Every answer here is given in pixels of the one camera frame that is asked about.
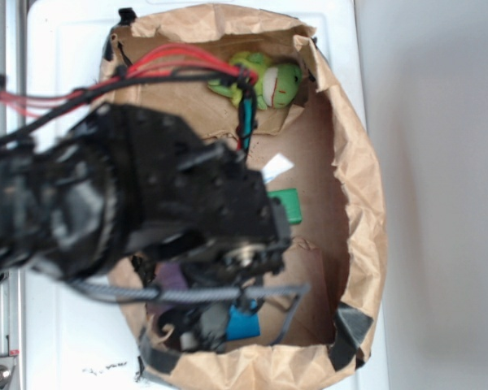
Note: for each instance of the green plush toy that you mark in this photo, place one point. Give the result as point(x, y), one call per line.
point(277, 83)

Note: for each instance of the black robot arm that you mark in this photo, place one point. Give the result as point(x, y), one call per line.
point(133, 205)

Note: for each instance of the aluminium frame rail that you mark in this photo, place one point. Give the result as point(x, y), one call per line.
point(13, 26)

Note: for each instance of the brown paper bag tray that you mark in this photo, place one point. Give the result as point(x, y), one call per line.
point(339, 248)

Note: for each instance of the green wooden block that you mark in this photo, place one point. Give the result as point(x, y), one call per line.
point(290, 200)

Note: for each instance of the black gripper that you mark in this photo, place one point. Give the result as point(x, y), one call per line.
point(211, 215)

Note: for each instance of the blue wooden block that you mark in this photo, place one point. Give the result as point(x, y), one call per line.
point(242, 326)

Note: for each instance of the white paper label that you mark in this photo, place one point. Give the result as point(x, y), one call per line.
point(276, 166)

